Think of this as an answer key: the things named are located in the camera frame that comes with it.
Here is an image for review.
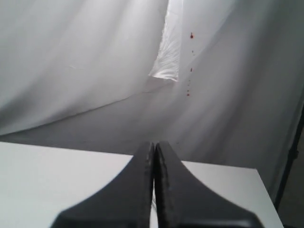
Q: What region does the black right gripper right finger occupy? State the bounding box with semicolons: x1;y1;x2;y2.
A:
154;142;260;228

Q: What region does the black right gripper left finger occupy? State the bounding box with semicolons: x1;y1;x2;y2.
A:
53;142;155;228

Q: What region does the black metal stand pole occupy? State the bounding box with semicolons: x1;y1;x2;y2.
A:
274;113;304;211

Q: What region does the white backdrop cloth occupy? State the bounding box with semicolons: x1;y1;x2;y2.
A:
0;0;304;199

